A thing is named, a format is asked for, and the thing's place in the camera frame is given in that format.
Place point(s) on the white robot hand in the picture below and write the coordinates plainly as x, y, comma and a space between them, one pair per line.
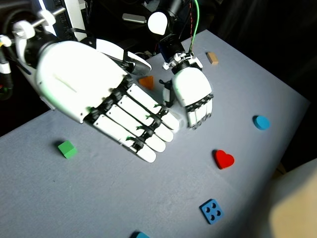
74, 74
190, 84

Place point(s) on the tan wooden block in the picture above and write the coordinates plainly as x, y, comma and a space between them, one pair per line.
212, 58

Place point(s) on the orange triangle block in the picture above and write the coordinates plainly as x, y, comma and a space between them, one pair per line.
147, 81

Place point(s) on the white column with light strip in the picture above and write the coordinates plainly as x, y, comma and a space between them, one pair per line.
74, 15

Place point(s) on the green cube block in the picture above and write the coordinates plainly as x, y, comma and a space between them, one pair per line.
67, 150

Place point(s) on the blue disc block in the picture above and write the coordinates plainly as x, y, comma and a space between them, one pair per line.
261, 122

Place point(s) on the silver grey adapter box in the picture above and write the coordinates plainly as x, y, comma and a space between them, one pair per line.
133, 18

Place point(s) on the red heart block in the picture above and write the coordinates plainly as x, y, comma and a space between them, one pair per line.
223, 160

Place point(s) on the grey table cloth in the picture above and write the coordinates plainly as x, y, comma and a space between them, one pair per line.
123, 198

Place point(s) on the blue square four-hole block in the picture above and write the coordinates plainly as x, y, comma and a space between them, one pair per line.
212, 215

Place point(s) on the beige blurry foreground object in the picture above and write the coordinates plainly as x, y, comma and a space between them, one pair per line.
297, 210

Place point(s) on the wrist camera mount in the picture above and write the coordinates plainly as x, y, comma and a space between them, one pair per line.
195, 60
23, 28

